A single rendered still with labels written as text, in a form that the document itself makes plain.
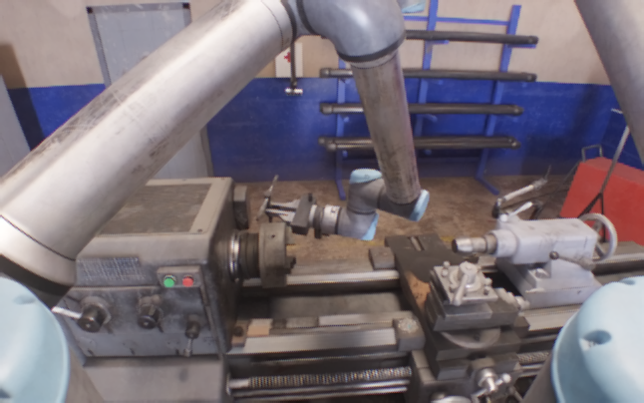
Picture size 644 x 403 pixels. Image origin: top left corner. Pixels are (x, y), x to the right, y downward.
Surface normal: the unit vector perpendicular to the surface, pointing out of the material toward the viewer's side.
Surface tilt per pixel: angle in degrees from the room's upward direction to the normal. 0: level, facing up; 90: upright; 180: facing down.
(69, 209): 81
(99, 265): 90
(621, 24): 87
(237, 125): 90
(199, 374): 32
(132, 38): 90
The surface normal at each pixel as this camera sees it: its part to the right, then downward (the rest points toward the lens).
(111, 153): 0.64, 0.04
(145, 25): 0.08, 0.48
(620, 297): -0.07, -0.87
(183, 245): 0.06, -0.28
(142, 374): 0.05, -0.49
